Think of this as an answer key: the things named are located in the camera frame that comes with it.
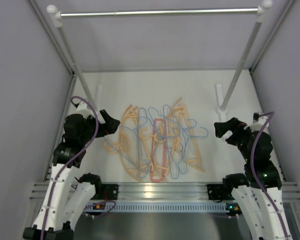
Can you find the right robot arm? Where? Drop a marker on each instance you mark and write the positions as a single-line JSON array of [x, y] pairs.
[[257, 191]]

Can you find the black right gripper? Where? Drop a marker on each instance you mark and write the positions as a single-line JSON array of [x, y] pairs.
[[235, 126]]

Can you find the beige plastic hanger right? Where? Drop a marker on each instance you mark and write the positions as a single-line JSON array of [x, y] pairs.
[[196, 161]]

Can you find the beige small hanger left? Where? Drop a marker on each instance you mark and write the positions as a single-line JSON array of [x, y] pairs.
[[114, 147]]

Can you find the beige plastic hanger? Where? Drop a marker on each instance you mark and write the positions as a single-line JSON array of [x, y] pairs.
[[128, 164], [146, 121], [196, 161]]

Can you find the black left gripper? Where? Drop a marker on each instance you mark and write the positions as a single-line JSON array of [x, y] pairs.
[[110, 126]]

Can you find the blue wire hanger two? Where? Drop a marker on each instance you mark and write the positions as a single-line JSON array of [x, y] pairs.
[[174, 117]]

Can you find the pink plastic hanger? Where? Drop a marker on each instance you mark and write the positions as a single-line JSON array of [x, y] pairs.
[[159, 166]]

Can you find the silver horizontal rack rod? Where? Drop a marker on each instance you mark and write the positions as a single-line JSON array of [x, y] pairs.
[[150, 13]]

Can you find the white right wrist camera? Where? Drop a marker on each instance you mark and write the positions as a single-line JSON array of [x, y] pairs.
[[259, 120]]

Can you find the beige plastic hanger centre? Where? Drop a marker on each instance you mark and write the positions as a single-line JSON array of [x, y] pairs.
[[146, 121]]

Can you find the aluminium front rail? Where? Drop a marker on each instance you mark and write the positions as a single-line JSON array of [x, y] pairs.
[[166, 191]]

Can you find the blue wire hanger four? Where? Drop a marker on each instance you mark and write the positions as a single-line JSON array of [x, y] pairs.
[[175, 142]]

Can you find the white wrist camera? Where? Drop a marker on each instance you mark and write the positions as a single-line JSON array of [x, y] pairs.
[[259, 120], [84, 110]]

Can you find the blue wire hanger one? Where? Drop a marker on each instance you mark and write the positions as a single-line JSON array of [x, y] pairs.
[[143, 158]]

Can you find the white right rack pole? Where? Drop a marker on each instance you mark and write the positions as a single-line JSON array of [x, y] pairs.
[[261, 15]]

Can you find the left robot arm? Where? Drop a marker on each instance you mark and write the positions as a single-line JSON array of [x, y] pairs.
[[60, 212]]

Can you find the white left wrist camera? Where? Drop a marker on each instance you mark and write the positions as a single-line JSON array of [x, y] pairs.
[[84, 110]]

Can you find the white right rack foot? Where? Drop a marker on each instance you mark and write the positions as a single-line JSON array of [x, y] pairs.
[[219, 100]]

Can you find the white slotted cable duct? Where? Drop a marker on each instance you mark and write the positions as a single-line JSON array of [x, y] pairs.
[[165, 207]]

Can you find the blue wire hanger three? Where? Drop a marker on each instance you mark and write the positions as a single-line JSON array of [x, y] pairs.
[[189, 148]]

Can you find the beige plastic hanger far left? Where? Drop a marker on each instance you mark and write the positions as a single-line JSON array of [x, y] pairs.
[[128, 164]]

